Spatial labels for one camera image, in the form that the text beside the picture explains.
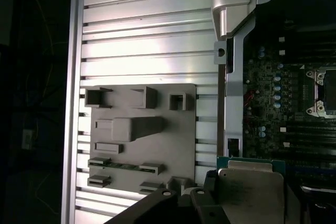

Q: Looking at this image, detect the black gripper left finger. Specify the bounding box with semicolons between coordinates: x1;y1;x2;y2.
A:
110;168;227;224

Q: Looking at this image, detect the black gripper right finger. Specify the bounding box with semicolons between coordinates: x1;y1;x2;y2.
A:
283;179;303;224

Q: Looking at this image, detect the silver-topped CPU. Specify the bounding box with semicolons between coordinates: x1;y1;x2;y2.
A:
216;155;286;224

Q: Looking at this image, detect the black RAM slot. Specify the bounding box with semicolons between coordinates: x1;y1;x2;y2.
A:
288;155;336;168
288;143;336;155
285;122;336;132
285;132;336;144

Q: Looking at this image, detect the CPU socket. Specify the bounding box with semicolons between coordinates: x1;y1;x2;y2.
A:
304;66;336;123

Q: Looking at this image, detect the black chipset cooler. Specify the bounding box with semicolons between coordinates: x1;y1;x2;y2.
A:
300;176;336;224

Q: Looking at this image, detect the green RAM stick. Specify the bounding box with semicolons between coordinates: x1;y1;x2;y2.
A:
88;162;159;173

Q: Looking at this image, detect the grey part rack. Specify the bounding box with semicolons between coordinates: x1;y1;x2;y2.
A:
85;83;198;196

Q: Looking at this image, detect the green motherboard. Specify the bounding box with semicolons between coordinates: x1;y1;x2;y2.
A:
243;11;336;183

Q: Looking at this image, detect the open PC case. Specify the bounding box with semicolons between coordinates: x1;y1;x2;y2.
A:
211;0;336;224

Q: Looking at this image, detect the pale power outlet box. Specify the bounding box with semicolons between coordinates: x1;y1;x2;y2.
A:
22;129;34;152

